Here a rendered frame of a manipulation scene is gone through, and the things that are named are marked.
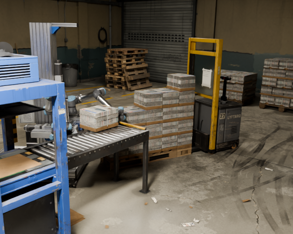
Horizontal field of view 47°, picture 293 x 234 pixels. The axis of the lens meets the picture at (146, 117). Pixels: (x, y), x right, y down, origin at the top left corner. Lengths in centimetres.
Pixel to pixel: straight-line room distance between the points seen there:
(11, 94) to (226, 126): 393
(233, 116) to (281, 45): 529
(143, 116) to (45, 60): 157
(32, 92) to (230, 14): 930
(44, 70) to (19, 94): 187
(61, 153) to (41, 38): 191
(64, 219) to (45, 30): 231
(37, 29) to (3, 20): 668
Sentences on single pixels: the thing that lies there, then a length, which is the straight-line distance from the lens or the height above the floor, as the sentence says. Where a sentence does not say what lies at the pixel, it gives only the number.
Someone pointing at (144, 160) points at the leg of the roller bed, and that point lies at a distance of 410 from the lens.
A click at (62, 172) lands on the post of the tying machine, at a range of 294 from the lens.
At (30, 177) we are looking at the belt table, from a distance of 297.
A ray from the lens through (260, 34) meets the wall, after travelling 1091.
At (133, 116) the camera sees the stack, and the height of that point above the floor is 76.
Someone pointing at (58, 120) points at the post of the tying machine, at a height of 124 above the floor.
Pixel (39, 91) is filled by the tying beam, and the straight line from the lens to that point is 264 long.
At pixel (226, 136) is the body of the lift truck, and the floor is 27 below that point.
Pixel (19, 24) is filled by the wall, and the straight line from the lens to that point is 1129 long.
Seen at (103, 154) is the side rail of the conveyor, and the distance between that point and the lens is 350.
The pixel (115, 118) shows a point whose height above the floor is 91.
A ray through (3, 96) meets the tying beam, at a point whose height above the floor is 151.
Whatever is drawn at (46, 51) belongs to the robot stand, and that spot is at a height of 168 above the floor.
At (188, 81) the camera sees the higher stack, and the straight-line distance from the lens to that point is 518.
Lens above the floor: 198
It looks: 15 degrees down
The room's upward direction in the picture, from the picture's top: 1 degrees clockwise
